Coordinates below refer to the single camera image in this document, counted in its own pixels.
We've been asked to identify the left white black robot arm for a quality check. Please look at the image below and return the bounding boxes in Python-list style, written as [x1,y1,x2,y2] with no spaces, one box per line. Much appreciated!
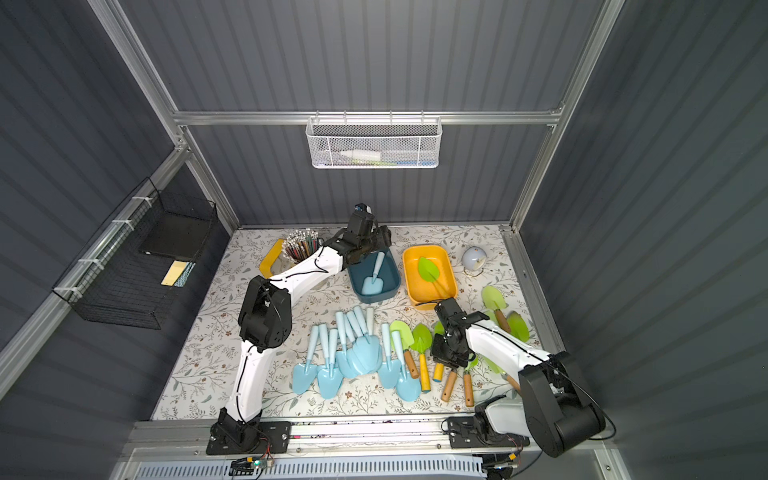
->
[209,203,391,453]

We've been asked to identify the yellow sticky notes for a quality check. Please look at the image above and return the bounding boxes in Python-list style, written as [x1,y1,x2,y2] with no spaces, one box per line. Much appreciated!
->
[161,260,188,286]

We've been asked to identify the black wire side basket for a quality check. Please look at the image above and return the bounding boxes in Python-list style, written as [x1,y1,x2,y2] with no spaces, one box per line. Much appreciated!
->
[53,183,218,330]

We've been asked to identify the green shovel wooden handle pair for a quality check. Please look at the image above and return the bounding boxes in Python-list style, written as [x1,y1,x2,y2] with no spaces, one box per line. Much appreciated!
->
[441,367,458,403]

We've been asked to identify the white round lamp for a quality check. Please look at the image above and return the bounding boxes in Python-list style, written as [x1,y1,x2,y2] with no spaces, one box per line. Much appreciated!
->
[461,246,488,277]

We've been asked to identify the blue shovel mid right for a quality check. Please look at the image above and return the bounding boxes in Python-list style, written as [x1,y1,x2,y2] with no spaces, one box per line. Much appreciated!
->
[378,323,401,389]

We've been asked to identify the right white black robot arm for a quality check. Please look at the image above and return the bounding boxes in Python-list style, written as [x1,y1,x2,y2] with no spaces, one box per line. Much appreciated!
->
[431,298,607,458]

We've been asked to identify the green shovel yellow handle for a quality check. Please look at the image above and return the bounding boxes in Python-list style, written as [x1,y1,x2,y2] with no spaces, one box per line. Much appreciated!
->
[412,323,433,393]
[432,320,444,382]

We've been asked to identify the yellow storage box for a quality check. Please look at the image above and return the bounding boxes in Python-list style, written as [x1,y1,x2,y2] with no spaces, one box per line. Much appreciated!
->
[403,245,458,311]

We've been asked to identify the black notebook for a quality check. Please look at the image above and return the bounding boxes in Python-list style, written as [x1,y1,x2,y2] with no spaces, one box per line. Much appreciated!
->
[139,212,211,262]

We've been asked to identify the white bottle in basket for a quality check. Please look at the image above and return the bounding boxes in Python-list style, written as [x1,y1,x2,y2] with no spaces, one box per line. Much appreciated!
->
[339,149,382,163]

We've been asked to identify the white wire wall basket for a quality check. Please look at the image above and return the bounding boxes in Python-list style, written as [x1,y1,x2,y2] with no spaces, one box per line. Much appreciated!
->
[305,119,443,170]

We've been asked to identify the green shovel far right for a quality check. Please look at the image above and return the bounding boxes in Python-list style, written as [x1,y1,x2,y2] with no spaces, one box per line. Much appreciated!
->
[481,286,511,333]

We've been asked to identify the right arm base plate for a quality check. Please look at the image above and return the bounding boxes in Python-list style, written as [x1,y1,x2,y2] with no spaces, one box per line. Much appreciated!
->
[441,416,530,450]

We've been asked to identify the blue shovel cluster back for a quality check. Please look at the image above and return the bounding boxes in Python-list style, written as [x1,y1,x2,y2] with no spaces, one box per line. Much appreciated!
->
[353,306,382,374]

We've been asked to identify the white perforated front panel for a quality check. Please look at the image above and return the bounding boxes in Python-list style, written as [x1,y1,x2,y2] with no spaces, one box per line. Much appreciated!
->
[133,454,486,479]

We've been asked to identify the teal storage box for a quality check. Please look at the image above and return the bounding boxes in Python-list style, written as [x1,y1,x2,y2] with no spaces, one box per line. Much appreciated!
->
[347,249,401,304]

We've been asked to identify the colored pencils bunch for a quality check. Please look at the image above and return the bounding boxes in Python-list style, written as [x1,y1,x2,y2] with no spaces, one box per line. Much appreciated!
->
[282,228,324,264]

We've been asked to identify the green shovel wooden handle right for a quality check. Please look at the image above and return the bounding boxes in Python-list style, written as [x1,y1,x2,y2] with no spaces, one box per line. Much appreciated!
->
[463,357,478,408]

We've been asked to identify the green shovel brown handle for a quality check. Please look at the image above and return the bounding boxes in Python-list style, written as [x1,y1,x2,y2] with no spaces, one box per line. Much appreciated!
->
[390,320,419,379]

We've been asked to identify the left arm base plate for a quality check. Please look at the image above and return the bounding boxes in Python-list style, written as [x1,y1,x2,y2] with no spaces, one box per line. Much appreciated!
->
[206,420,292,456]

